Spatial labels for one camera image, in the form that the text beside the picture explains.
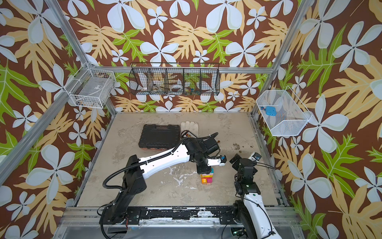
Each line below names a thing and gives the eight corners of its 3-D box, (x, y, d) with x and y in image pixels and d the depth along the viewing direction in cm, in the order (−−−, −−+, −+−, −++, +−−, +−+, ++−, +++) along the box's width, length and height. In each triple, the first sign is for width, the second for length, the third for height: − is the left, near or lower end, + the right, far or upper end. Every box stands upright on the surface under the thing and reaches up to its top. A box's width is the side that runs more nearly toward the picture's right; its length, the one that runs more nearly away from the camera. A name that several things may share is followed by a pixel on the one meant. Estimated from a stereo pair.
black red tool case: (139, 151, 100) (137, 146, 96) (145, 128, 112) (143, 124, 108) (179, 151, 100) (179, 147, 96) (180, 128, 113) (180, 124, 108)
